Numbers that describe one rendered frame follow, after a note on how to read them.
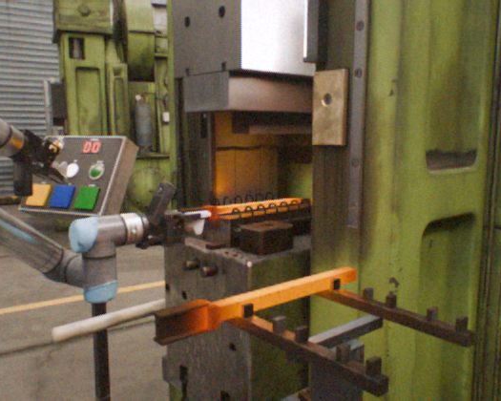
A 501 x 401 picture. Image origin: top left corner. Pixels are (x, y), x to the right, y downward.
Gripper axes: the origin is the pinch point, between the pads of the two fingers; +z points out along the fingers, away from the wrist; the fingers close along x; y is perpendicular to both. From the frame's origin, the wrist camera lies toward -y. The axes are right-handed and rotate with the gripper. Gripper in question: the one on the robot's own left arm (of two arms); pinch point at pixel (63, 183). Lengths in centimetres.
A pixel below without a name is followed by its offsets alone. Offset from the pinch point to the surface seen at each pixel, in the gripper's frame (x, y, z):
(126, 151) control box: -6.9, 18.2, 13.5
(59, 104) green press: 338, 213, 278
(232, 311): -76, -33, -33
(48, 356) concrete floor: 94, -53, 121
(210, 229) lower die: -45.7, -6.8, 10.4
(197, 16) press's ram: -42, 43, -16
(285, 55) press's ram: -64, 37, -6
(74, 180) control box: 7.5, 5.8, 11.1
